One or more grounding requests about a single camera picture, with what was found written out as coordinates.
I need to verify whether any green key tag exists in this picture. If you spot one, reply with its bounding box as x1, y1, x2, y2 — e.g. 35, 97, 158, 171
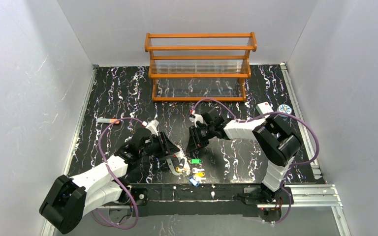
190, 158, 202, 165

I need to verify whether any cluster of tagged keys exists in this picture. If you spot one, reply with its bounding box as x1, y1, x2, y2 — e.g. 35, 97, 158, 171
174, 158, 204, 176

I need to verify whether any yellow key tag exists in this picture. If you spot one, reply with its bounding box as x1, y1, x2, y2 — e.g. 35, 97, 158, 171
193, 172, 206, 181

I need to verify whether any blue key tag front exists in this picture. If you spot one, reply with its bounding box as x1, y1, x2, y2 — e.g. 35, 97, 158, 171
189, 177, 200, 187

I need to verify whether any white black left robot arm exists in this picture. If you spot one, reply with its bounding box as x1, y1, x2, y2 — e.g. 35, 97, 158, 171
39, 128, 180, 234

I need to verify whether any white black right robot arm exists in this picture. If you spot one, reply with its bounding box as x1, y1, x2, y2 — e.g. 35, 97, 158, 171
187, 112, 303, 203

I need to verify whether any orange grey marker pen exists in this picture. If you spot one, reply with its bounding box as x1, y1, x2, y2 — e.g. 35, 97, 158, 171
96, 118, 121, 124

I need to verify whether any orange wooden shelf rack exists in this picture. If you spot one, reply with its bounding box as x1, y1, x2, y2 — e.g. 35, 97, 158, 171
144, 31, 258, 102

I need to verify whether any white rectangular box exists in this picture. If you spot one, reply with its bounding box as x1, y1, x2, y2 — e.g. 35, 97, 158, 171
255, 102, 273, 115

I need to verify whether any blue white round tin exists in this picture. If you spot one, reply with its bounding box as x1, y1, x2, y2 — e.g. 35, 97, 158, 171
277, 104, 292, 115

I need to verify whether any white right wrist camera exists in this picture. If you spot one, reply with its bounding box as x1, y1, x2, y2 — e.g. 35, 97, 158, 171
189, 110, 206, 127

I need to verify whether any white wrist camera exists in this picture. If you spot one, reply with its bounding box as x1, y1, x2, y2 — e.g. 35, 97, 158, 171
189, 110, 206, 127
143, 119, 159, 136

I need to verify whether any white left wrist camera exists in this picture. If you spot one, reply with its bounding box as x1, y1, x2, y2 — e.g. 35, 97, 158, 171
143, 119, 159, 136

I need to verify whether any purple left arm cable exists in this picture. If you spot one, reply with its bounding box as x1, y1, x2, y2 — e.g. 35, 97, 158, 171
89, 118, 151, 230

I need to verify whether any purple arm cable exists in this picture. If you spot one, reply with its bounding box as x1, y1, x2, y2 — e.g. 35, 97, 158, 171
89, 118, 151, 230
190, 98, 320, 225

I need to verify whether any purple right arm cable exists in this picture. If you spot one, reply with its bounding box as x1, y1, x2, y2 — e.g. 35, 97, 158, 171
190, 98, 320, 225

